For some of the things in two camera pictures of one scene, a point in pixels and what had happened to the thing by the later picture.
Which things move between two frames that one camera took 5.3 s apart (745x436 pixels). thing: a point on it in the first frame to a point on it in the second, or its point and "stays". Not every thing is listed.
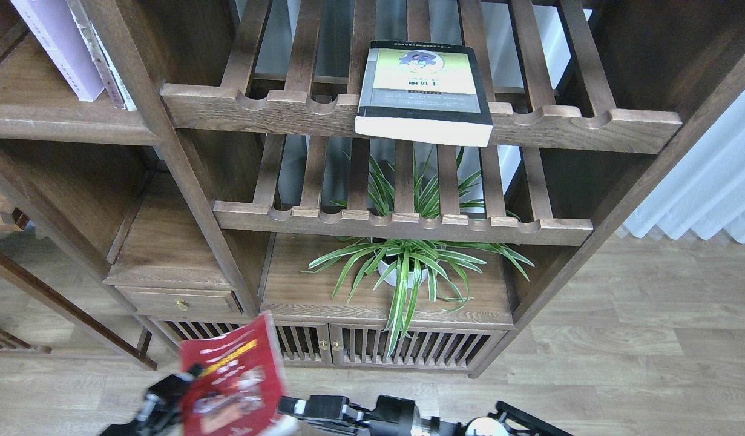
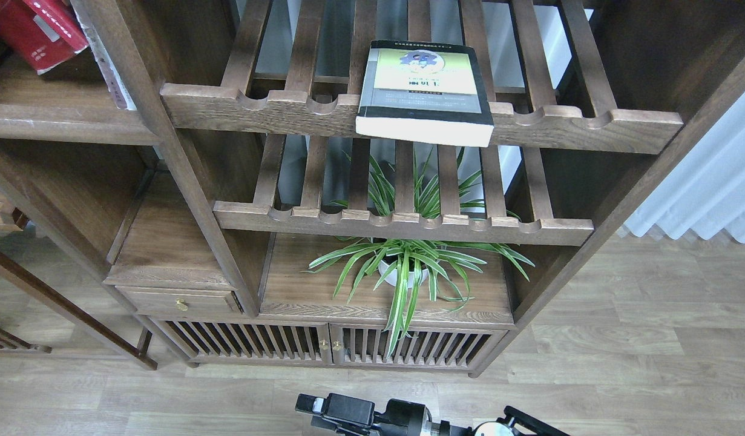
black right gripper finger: x=292 y=405 to x=308 y=404
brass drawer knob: x=181 y=304 stays
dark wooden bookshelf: x=393 y=185 stays
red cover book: x=241 y=390 to x=42 y=33
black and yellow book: x=425 y=92 stays
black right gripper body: x=391 y=416 stays
